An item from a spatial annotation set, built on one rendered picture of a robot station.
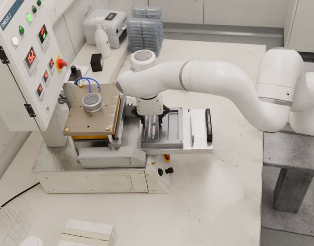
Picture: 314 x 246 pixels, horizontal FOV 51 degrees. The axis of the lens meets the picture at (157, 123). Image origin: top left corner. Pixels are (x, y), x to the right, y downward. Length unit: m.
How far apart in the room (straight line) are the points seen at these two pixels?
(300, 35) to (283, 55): 2.41
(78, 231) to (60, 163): 0.28
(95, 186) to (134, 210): 0.19
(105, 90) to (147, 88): 0.37
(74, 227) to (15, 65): 0.63
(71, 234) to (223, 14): 2.88
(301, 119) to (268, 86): 0.39
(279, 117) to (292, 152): 0.73
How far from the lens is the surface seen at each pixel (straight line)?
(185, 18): 3.75
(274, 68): 0.90
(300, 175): 1.97
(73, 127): 1.24
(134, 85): 1.03
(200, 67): 0.86
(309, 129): 1.26
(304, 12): 3.21
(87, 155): 1.28
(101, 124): 1.22
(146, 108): 1.24
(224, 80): 0.82
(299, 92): 1.02
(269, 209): 2.28
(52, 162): 1.40
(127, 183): 1.38
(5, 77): 1.08
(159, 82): 1.01
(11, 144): 1.75
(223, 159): 1.53
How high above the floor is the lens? 1.96
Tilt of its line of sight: 46 degrees down
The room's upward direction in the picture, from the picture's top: 7 degrees counter-clockwise
